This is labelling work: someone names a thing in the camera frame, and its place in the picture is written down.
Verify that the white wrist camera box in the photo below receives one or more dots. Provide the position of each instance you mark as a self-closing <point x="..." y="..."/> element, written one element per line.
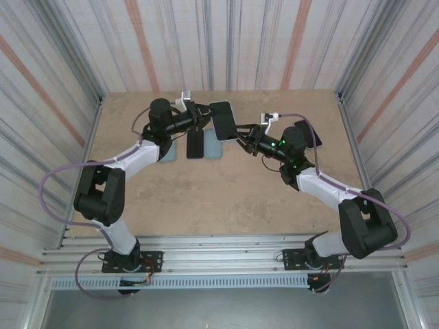
<point x="183" y="99"/>
<point x="269" y="118"/>

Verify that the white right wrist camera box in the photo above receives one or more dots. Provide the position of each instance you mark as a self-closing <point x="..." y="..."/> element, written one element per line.
<point x="269" y="118"/>

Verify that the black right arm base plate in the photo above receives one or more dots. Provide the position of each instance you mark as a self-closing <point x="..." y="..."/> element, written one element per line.
<point x="291" y="260"/>

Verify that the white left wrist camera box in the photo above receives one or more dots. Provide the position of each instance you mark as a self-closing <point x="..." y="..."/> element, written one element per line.
<point x="183" y="99"/>

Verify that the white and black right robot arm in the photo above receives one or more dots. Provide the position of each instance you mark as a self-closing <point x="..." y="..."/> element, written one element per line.
<point x="363" y="226"/>

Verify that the light teal phone case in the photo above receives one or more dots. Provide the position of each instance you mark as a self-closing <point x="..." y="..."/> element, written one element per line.
<point x="169" y="156"/>

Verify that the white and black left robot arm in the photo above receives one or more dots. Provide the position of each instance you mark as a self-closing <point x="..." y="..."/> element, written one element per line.
<point x="99" y="202"/>

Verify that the black smartphone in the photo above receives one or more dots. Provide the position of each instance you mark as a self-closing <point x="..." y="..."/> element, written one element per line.
<point x="315" y="138"/>
<point x="223" y="120"/>
<point x="195" y="145"/>

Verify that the aluminium mounting rail frame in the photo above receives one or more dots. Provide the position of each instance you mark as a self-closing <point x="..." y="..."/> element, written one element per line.
<point x="219" y="253"/>

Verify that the aluminium table edge rail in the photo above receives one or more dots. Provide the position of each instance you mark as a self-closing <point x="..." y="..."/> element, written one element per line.
<point x="346" y="120"/>
<point x="92" y="130"/>

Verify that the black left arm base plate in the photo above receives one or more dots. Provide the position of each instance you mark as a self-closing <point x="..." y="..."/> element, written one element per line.
<point x="154" y="258"/>

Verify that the grey metal panel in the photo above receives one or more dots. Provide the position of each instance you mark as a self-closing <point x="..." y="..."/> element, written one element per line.
<point x="219" y="312"/>

